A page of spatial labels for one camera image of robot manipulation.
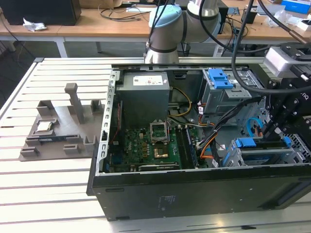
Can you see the grey power supply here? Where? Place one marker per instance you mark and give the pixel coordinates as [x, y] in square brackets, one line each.
[143, 102]

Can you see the crumpled white paper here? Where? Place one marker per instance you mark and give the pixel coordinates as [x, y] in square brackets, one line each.
[34, 25]

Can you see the silver drive cage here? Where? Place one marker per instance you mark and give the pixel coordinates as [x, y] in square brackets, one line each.
[218, 102]

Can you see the silver CPU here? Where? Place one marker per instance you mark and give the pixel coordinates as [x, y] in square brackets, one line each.
[44, 126]

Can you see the blue cardboard box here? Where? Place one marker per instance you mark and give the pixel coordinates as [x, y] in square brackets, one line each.
[294, 5]

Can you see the flat grey box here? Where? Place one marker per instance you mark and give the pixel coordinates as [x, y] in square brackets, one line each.
[272, 8]

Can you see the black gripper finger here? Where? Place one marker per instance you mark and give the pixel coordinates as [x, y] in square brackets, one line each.
[288, 116]
[272, 102]

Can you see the silver disk bay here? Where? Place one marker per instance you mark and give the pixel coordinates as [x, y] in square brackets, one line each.
[264, 151]

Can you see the installed RAM stick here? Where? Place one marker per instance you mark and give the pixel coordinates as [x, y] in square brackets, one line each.
[192, 150]

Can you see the small black box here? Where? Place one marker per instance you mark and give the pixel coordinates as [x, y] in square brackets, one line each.
[252, 17]

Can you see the black waste bin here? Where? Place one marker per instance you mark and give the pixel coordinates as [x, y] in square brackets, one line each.
[184, 49]

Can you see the green motherboard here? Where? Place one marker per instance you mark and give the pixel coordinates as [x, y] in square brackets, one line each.
[136, 145]

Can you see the black computer tower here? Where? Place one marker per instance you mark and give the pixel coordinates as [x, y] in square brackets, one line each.
[41, 12]

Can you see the grey parts rack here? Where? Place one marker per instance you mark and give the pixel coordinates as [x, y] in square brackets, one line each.
[60, 126]

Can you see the blue disk carrier latch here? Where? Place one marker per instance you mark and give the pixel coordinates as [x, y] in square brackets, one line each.
[219, 80]

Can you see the CPU socket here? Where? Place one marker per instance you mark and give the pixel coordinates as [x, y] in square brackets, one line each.
[161, 151]

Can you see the long wooden desk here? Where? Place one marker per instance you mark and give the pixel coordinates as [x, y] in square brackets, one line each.
[80, 29]

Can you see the black open PC case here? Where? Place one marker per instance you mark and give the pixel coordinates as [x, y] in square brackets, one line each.
[194, 194]

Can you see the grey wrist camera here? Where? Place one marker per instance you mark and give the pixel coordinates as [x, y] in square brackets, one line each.
[279, 61]

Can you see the hard disk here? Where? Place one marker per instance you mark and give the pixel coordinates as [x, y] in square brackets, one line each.
[245, 143]

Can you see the black graphics card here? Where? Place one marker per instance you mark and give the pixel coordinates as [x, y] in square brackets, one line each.
[158, 167]

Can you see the clear plastic wrap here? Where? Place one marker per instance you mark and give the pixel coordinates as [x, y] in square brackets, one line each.
[279, 19]

